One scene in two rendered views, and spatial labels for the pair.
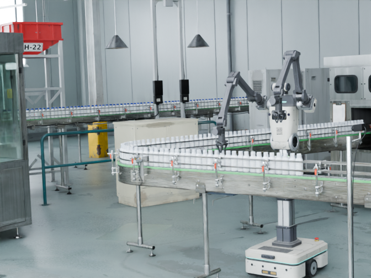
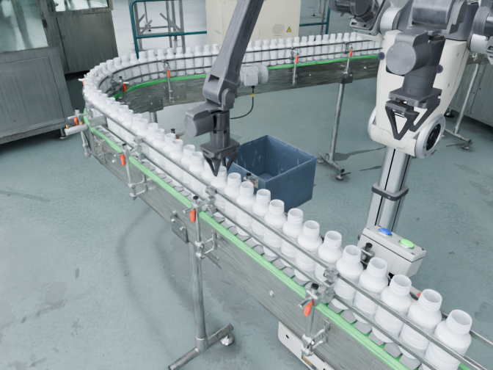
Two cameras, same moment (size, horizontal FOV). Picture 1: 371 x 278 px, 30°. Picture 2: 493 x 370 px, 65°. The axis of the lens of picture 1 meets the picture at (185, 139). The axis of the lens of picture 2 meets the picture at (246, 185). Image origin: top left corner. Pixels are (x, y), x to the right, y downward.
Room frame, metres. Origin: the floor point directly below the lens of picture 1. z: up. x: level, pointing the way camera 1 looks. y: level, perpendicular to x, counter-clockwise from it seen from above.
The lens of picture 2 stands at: (4.74, -0.57, 1.75)
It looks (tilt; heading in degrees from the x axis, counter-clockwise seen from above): 33 degrees down; 11
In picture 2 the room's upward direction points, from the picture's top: 1 degrees clockwise
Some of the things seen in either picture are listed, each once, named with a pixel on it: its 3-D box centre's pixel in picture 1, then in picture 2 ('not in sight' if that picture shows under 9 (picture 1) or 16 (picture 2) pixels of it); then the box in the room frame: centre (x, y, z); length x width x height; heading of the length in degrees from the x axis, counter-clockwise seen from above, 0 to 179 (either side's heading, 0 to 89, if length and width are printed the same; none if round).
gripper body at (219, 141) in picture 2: (221, 138); (219, 138); (5.70, -0.30, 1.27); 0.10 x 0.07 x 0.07; 143
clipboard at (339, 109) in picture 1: (338, 115); not in sight; (9.26, -2.06, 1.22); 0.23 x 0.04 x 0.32; 35
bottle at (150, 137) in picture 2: (183, 158); (155, 144); (5.96, 0.02, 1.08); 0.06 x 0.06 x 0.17
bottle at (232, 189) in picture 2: (228, 160); (234, 199); (5.67, -0.35, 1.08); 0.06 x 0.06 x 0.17
